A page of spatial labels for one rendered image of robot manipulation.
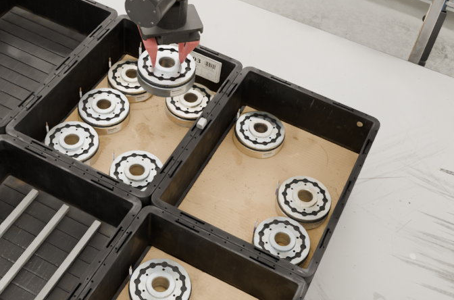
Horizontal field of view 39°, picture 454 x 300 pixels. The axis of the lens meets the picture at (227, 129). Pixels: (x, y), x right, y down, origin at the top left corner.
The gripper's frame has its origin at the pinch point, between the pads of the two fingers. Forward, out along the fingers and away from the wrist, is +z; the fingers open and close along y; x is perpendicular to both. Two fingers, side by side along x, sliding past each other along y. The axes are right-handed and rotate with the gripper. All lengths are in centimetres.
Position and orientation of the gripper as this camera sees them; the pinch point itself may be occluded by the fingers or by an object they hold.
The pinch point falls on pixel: (167, 59)
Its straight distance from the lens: 114.4
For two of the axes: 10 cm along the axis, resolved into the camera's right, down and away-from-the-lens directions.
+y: 9.5, -1.6, 2.8
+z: -1.1, 6.6, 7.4
